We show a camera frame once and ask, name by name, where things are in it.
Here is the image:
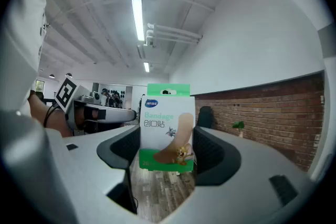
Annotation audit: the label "long ceiling light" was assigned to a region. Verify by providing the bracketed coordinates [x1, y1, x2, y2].
[131, 0, 146, 42]

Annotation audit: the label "black office chair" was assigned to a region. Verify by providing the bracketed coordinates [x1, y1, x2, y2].
[196, 105, 216, 130]

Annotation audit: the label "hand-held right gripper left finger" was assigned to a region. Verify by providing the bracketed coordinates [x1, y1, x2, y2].
[46, 124, 148, 224]

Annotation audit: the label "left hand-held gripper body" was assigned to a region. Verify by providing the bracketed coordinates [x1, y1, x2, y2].
[54, 76, 91, 131]

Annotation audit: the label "green plant in pink vase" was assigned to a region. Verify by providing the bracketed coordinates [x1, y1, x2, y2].
[232, 120, 246, 138]

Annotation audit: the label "person's left forearm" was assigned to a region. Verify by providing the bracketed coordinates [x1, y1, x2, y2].
[27, 90, 74, 138]

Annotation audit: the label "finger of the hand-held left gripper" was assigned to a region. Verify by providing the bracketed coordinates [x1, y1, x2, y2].
[85, 102, 138, 126]

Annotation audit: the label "black wrist cord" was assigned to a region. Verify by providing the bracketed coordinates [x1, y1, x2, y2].
[43, 103, 60, 128]

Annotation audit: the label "small green box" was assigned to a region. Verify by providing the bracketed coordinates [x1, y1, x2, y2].
[138, 83, 196, 174]

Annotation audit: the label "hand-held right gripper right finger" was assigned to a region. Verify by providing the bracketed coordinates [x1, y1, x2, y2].
[167, 125, 315, 224]

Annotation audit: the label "white ceiling pipes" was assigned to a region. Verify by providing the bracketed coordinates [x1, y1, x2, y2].
[145, 23, 203, 46]

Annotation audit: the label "person's light grey shirt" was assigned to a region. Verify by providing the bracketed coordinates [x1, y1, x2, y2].
[2, 0, 51, 120]

